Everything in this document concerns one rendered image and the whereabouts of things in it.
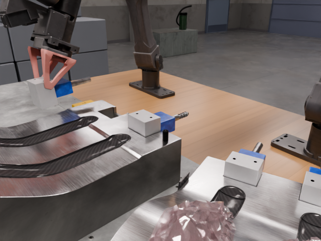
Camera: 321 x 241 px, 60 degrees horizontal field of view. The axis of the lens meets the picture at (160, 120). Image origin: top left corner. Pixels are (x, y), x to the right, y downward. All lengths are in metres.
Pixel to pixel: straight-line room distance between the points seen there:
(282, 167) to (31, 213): 0.46
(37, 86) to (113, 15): 7.03
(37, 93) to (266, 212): 0.46
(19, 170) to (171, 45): 5.43
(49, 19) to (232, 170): 0.43
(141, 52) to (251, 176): 0.62
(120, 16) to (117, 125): 7.22
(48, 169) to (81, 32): 2.13
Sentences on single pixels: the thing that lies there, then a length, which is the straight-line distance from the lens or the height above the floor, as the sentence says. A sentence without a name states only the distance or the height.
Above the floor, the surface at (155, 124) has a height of 0.91.
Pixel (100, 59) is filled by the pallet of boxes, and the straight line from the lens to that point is 2.64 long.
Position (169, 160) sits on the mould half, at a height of 0.86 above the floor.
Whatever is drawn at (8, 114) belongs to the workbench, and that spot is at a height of 0.80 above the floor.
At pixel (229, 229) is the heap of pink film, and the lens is 0.31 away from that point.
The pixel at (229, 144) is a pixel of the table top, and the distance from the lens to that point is 0.66.
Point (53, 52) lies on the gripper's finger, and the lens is 0.59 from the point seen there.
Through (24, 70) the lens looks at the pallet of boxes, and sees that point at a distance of 2.38.
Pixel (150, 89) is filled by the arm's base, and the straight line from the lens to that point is 0.99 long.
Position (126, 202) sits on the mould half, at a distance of 0.45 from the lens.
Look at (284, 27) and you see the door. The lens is 10.20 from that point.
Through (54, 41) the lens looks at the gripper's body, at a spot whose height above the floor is 1.03.
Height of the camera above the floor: 1.11
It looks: 24 degrees down
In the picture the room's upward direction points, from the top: straight up
